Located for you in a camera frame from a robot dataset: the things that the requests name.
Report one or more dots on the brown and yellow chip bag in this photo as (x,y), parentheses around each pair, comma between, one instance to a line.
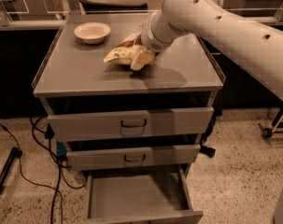
(132,52)

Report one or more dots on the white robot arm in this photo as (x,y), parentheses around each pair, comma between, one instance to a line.
(256,48)

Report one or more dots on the grey drawer cabinet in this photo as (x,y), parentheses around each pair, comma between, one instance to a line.
(74,79)

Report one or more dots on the top grey drawer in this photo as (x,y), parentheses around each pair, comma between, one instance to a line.
(130,124)

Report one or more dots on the grey drawer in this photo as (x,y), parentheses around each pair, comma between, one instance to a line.
(132,157)
(145,195)
(130,124)

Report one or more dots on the middle grey drawer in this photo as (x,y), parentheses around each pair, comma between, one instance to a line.
(132,157)

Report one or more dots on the bottom grey drawer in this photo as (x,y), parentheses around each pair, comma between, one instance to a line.
(145,195)

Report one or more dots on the black plug on floor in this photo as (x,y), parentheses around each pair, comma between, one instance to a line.
(209,151)

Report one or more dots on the white bowl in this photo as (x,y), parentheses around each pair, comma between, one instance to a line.
(92,32)

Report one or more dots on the black wheeled cart base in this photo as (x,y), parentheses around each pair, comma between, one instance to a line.
(276,127)

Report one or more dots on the black stand leg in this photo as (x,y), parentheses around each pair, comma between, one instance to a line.
(14,154)

